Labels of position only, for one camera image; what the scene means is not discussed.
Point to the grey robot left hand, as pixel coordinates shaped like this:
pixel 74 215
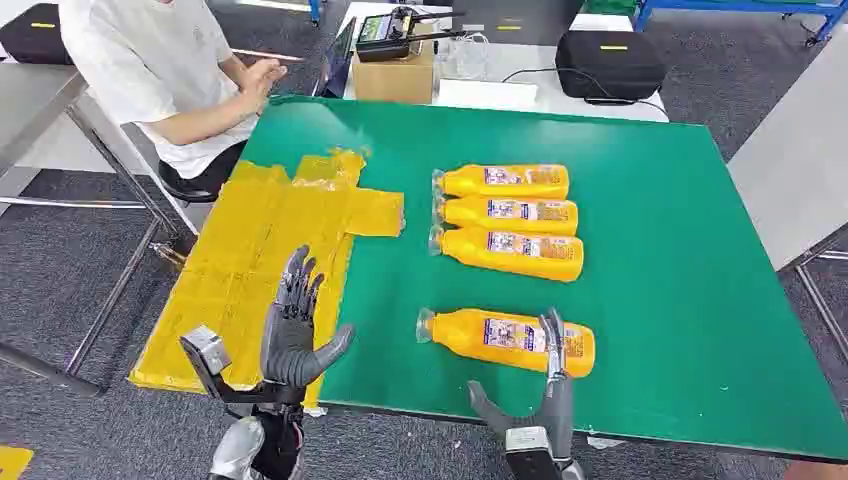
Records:
pixel 288 344

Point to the person's left hand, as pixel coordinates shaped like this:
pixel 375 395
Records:
pixel 278 71

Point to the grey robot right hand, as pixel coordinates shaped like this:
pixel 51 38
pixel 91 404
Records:
pixel 558 411

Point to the person's right hand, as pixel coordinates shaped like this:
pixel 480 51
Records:
pixel 255 86

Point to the orange drink bottle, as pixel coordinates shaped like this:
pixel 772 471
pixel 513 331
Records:
pixel 510 255
pixel 510 182
pixel 464 338
pixel 510 215

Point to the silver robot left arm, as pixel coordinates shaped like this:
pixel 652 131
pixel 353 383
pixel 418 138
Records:
pixel 242 447

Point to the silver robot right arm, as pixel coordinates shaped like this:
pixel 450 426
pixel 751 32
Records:
pixel 571 470

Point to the dark laptop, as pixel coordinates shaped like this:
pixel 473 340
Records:
pixel 338 63

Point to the blue metal leg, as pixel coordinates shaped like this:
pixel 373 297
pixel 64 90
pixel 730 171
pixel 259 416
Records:
pixel 316 10

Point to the black remote controller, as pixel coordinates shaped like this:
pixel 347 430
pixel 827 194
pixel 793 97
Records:
pixel 384 40

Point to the person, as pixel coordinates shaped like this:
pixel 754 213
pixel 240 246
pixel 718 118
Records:
pixel 146 66

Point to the brown cardboard box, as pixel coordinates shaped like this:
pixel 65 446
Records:
pixel 394 83

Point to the black stool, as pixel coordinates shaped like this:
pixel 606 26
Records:
pixel 189 193

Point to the yellow plastic sheet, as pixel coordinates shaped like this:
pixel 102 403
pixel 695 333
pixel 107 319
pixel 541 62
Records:
pixel 265 218

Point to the green table mat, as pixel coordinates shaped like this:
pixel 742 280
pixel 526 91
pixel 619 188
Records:
pixel 662 265

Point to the white flat box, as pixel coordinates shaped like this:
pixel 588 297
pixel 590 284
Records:
pixel 487 95

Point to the black soft case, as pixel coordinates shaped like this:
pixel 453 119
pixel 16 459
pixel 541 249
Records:
pixel 33 40
pixel 609 66

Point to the dark grey flat case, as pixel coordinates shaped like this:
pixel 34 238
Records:
pixel 517 20

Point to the white table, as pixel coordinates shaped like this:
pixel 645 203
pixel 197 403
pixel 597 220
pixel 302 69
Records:
pixel 530 63

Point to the grey side table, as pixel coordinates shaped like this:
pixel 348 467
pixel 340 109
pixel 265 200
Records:
pixel 788 166

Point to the green crate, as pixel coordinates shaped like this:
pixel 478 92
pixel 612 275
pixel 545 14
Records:
pixel 609 5

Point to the blue metal rack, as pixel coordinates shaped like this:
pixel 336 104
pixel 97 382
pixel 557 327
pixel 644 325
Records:
pixel 729 6

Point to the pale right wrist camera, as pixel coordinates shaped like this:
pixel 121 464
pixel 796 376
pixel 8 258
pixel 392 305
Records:
pixel 528 450

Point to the steel frame table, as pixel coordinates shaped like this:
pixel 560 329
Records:
pixel 26 106

